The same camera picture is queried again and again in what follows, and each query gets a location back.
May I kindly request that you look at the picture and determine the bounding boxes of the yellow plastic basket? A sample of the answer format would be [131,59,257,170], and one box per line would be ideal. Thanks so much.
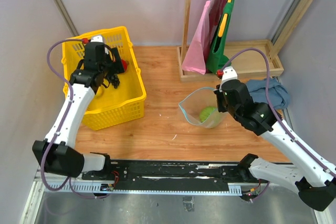
[61,26,146,131]

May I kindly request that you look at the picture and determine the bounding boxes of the yellow mango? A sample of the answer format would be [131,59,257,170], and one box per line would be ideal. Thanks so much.
[95,87,104,97]

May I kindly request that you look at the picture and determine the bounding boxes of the black grape bunch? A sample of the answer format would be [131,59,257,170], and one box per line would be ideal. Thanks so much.
[108,74,120,89]

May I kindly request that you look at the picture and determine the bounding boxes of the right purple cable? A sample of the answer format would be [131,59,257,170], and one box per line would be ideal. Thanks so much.
[216,47,336,204]

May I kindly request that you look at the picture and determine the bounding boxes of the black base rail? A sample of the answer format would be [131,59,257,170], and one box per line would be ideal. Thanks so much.
[81,159,259,195]

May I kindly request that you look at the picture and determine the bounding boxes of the red pomegranate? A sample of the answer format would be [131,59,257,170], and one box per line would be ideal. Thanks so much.
[121,59,129,72]

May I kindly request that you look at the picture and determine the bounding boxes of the wooden rack tray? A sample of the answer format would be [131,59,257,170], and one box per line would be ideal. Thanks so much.
[177,0,314,82]

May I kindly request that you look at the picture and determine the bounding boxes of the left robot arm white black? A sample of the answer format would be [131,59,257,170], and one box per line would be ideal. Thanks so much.
[32,35,124,180]

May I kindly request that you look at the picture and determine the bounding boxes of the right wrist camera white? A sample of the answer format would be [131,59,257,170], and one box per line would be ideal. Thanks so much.
[221,66,238,84]

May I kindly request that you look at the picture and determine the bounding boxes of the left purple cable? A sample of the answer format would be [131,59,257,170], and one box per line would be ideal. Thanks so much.
[40,38,111,200]

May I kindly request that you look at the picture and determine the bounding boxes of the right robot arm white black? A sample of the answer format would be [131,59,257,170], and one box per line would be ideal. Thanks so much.
[214,78,335,211]

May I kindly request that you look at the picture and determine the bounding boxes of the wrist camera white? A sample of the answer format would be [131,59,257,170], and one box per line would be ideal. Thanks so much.
[221,66,238,84]
[90,35,105,45]

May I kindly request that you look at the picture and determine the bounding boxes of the green cabbage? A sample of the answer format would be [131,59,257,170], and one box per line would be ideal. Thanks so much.
[199,106,217,123]

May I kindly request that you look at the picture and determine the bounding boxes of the green hanging bag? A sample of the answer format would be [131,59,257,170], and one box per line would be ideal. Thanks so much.
[206,0,235,74]

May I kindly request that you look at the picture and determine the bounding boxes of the blue crumpled cloth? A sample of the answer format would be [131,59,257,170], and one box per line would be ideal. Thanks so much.
[246,78,290,110]

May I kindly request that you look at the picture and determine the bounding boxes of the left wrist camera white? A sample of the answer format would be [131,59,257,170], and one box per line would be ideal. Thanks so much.
[90,35,105,45]

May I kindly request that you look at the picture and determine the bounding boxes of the purple cable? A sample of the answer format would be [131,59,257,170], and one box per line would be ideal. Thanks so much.
[40,38,111,200]
[216,47,336,204]

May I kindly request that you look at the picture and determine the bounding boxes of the clear zip top bag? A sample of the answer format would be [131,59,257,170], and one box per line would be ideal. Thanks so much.
[178,87,228,129]

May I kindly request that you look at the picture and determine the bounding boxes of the pink hanging bag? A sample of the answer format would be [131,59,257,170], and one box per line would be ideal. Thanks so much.
[182,0,211,74]

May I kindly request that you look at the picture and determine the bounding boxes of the dark red hanging bag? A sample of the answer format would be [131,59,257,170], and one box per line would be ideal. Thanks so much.
[209,0,226,35]

